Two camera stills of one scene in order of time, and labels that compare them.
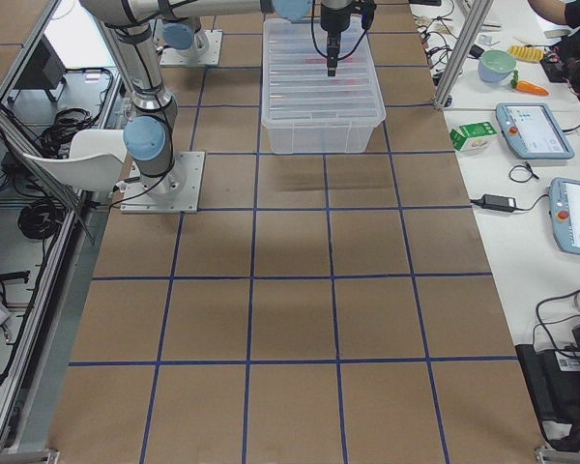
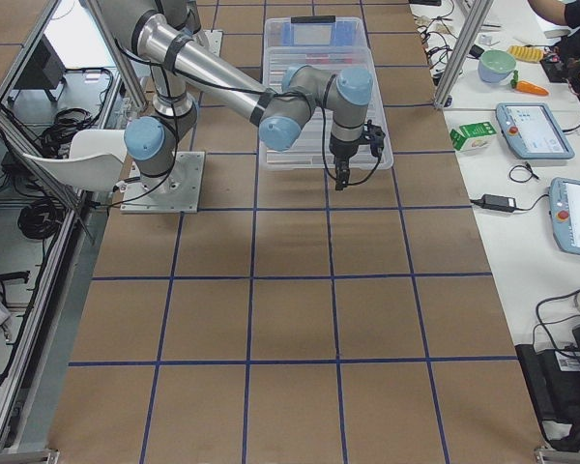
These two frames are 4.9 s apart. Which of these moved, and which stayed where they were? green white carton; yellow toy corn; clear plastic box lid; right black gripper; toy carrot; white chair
Moved: right black gripper; clear plastic box lid
Stayed: yellow toy corn; toy carrot; green white carton; white chair
